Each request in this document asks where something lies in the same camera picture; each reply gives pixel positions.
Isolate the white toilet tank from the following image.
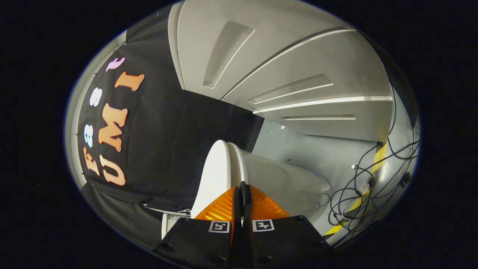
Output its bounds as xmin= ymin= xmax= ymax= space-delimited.
xmin=161 ymin=211 xmax=192 ymax=240

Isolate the yellow black floor tape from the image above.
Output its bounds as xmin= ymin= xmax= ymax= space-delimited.
xmin=324 ymin=142 xmax=389 ymax=236

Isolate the black cable bundle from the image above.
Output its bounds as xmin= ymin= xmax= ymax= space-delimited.
xmin=328 ymin=84 xmax=422 ymax=241

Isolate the white toilet bowl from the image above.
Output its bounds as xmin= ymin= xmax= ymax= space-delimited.
xmin=243 ymin=149 xmax=332 ymax=235

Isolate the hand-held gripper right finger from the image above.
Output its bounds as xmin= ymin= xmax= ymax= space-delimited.
xmin=242 ymin=181 xmax=333 ymax=269

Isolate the black backdrop cloth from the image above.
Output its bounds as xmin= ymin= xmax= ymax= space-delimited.
xmin=77 ymin=6 xmax=264 ymax=247

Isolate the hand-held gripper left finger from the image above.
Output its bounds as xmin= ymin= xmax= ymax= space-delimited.
xmin=152 ymin=181 xmax=244 ymax=269

